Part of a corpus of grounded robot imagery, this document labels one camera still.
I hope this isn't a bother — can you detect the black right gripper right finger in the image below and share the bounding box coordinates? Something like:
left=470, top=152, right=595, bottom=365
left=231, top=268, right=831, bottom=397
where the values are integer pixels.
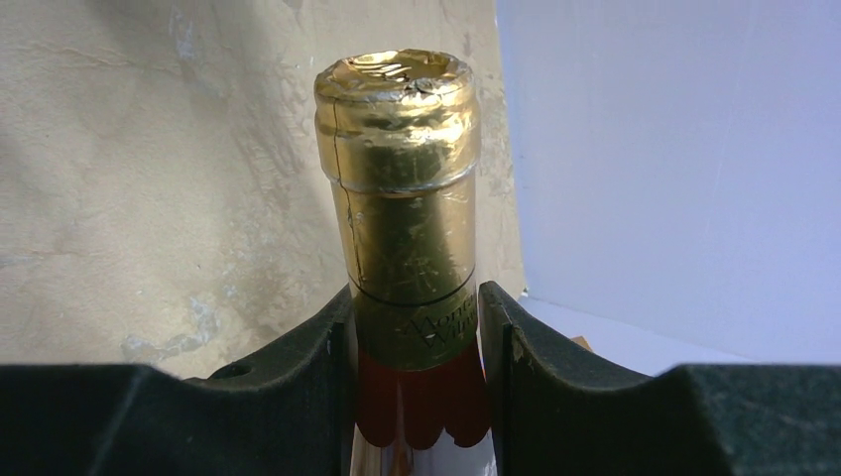
left=478, top=282, right=840, bottom=475

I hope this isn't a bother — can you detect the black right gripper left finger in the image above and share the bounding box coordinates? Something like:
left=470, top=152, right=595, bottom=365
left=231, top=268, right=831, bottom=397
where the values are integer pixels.
left=1, top=290, right=352, bottom=475

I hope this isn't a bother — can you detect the red wine bottle gold cap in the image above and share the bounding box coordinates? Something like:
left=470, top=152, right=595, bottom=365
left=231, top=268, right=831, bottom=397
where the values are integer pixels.
left=314, top=50, right=497, bottom=475

